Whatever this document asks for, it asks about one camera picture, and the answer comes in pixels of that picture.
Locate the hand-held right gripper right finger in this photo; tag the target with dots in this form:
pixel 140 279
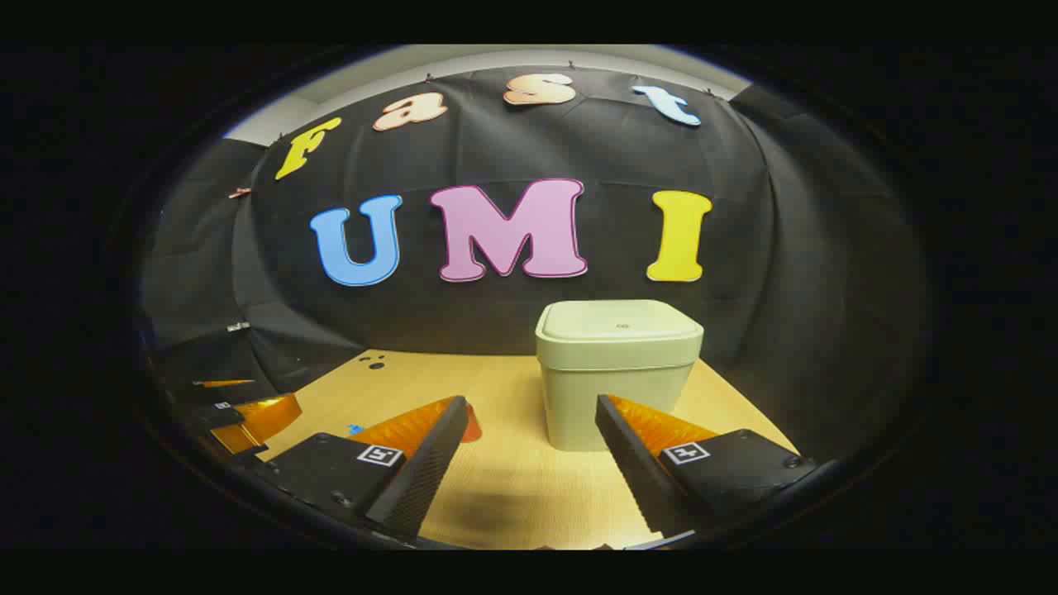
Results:
pixel 636 471

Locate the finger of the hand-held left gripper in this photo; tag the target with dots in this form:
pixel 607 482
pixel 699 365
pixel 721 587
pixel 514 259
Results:
pixel 260 417
pixel 223 383

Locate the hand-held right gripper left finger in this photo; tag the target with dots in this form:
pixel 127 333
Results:
pixel 413 487

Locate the orange pop can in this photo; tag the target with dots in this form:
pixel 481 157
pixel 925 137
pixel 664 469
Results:
pixel 473 426

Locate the green desktop garbage bin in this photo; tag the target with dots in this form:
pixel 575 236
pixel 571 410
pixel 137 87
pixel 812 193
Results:
pixel 612 372

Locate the wooden desktop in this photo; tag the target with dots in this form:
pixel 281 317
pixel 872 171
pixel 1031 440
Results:
pixel 512 496

